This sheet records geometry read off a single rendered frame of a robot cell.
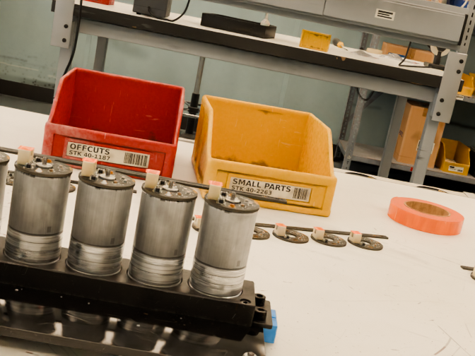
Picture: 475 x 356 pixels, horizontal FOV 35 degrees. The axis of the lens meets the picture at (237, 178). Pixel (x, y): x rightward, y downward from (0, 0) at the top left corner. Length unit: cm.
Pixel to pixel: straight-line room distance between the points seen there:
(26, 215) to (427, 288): 25
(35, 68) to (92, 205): 457
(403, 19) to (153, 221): 229
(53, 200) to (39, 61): 455
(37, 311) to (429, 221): 36
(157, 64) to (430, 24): 245
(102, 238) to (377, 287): 19
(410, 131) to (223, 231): 407
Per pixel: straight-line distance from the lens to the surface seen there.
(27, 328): 31
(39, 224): 34
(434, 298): 47
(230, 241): 33
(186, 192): 34
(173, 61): 472
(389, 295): 45
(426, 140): 271
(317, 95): 472
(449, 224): 61
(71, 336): 31
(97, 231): 34
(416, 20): 260
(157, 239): 33
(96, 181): 33
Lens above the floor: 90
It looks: 14 degrees down
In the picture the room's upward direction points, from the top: 11 degrees clockwise
